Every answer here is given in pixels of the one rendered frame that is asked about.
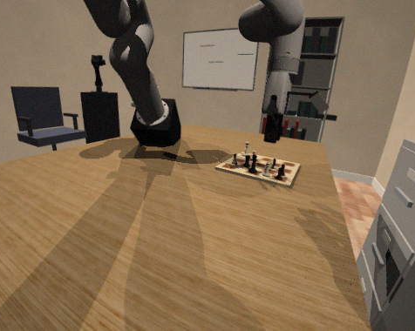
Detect chessboard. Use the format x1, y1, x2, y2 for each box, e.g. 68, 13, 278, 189
215, 152, 300, 187

